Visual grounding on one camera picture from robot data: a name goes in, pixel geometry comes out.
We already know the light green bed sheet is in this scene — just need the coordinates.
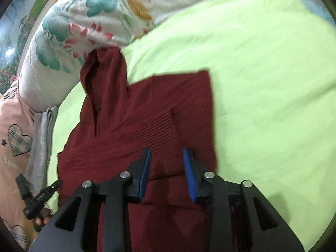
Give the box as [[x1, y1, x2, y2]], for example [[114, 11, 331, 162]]
[[46, 0, 336, 252]]

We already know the maroon knit sweater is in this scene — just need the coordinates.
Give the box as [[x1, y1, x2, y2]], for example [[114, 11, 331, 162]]
[[56, 48, 219, 252]]

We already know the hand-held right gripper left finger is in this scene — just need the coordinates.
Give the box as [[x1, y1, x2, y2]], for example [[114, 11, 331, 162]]
[[29, 148, 152, 252]]

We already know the framed landscape wall poster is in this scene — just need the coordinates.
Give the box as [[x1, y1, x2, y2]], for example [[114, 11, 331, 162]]
[[0, 0, 79, 97]]

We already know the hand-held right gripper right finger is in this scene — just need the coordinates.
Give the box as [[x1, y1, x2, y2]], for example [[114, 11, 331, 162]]
[[183, 148, 305, 252]]

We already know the grey folded cloth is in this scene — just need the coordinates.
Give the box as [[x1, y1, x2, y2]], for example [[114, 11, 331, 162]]
[[22, 105, 59, 197]]

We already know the white floral quilt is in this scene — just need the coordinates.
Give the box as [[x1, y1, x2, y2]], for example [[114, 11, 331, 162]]
[[18, 0, 310, 111]]

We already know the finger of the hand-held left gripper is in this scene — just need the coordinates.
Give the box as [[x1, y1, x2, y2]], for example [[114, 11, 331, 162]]
[[42, 180, 64, 198]]

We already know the person's left hand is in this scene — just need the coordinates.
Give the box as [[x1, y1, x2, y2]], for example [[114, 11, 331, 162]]
[[34, 207, 53, 232]]

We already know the pink heart print pillow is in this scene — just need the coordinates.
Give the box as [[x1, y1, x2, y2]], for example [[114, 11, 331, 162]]
[[0, 76, 61, 250]]

